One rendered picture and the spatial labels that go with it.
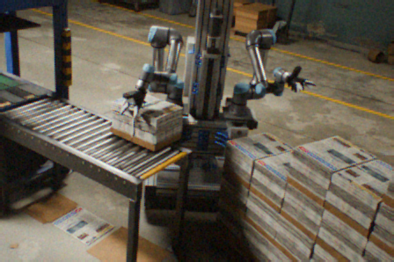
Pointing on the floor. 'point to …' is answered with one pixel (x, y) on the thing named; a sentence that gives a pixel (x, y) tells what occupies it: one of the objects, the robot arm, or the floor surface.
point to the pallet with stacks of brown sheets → (251, 18)
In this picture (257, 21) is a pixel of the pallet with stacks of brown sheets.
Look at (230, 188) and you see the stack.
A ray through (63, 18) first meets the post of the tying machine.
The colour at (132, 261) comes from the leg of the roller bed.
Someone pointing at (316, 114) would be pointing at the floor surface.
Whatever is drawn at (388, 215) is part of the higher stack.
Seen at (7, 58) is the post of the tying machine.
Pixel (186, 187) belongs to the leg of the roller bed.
